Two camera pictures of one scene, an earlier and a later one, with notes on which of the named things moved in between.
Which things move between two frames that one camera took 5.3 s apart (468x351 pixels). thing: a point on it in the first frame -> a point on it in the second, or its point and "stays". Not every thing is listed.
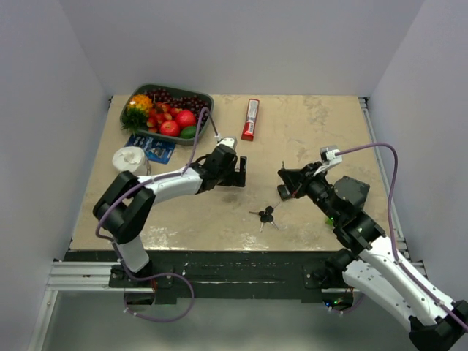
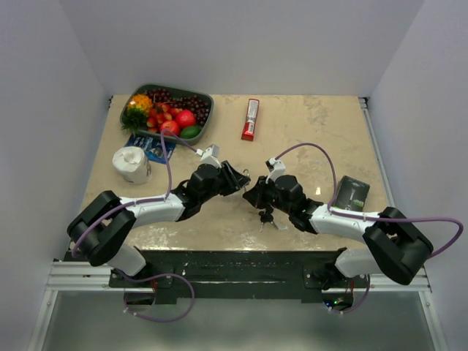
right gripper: (292, 180) -> (256, 195)
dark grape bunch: (189, 102) stays
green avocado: (189, 132) stays
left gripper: (236, 179) -> (234, 180)
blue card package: (154, 149) stays
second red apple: (170, 128) stays
